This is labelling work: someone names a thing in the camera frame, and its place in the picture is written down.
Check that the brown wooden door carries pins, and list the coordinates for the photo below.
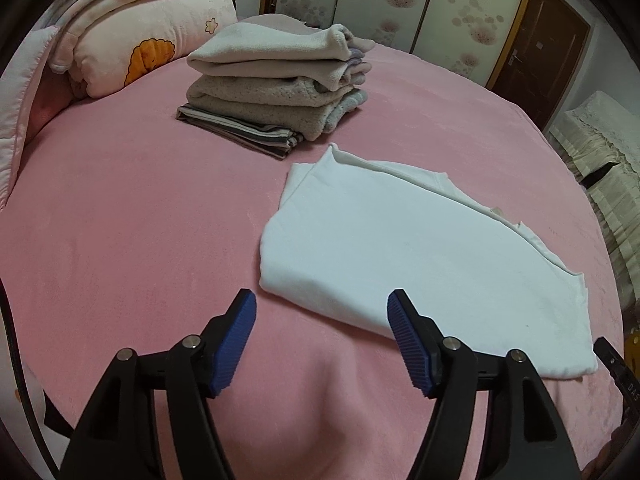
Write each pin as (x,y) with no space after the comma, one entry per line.
(540,45)

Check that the sofa with cream lace cover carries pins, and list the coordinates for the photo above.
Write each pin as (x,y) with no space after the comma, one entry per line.
(605,150)

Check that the black item on sofa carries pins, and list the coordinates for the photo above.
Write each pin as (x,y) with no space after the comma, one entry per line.
(600,175)

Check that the pink bed blanket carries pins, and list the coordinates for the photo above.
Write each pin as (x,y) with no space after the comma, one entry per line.
(150,220)

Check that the folded grey striped garment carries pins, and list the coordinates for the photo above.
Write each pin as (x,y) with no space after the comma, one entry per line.
(240,130)

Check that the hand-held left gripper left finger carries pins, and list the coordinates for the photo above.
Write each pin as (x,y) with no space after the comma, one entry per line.
(232,345)

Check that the floral sliding wardrobe doors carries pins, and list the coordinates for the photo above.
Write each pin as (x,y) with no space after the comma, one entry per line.
(390,5)

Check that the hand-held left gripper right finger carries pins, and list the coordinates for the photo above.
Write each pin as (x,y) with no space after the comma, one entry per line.
(407,345)

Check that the folded lilac striped knit garment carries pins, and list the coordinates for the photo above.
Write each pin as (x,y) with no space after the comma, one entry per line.
(361,62)

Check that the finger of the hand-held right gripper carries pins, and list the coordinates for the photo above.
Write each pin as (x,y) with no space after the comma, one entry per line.
(620,372)

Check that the white sweatshirt with orange stripes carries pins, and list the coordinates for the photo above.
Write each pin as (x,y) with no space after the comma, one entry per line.
(400,240)

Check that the folded pale blue knit garment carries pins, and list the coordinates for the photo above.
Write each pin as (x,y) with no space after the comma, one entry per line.
(345,110)

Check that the pink quilted cover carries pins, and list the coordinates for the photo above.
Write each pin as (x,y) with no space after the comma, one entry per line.
(25,110)

